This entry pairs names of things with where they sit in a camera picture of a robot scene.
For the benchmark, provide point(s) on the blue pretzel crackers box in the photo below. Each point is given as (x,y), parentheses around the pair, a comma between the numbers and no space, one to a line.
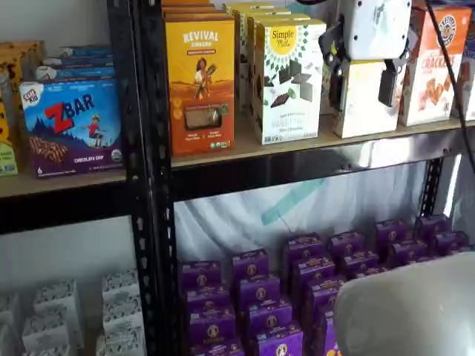
(468,74)

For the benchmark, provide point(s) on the yellow black patterned snack box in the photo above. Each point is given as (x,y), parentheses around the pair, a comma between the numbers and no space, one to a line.
(18,55)

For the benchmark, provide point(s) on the purple Annie's snack box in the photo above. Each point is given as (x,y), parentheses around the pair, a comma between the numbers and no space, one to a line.
(208,298)
(328,333)
(313,272)
(360,261)
(304,248)
(200,274)
(410,250)
(324,296)
(451,241)
(432,226)
(391,233)
(269,319)
(347,244)
(371,272)
(250,265)
(211,326)
(217,349)
(280,341)
(259,293)

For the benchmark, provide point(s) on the yellow green snack box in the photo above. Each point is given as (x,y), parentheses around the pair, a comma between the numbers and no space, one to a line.
(6,148)

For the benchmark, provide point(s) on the Simple Mills mint thins box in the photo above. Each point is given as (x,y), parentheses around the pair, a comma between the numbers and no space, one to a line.
(251,74)
(289,92)
(239,55)

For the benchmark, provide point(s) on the blue ZBar box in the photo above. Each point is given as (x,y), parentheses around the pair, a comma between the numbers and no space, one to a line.
(78,73)
(87,51)
(81,62)

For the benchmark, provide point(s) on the orange pretzel crackers box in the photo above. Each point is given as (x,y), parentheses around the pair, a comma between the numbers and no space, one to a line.
(430,74)

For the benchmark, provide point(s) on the Simple Mills almond bars box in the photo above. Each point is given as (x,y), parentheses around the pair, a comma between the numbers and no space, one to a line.
(367,100)

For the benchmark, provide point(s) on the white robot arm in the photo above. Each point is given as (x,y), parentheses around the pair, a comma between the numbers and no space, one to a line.
(408,308)

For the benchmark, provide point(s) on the white patterned small box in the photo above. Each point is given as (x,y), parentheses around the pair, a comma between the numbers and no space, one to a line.
(55,298)
(122,313)
(120,341)
(46,330)
(120,285)
(46,351)

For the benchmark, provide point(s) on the black metal shelf rack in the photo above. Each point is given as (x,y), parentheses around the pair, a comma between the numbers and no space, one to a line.
(259,167)
(74,211)

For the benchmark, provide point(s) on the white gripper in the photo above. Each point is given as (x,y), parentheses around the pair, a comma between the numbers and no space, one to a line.
(375,29)

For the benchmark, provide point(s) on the purple ZBar chocolate chip box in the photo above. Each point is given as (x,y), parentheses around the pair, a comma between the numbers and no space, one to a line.
(70,130)

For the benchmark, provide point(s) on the orange Revival cracker box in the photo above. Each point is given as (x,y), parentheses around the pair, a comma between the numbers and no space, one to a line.
(200,92)
(193,15)

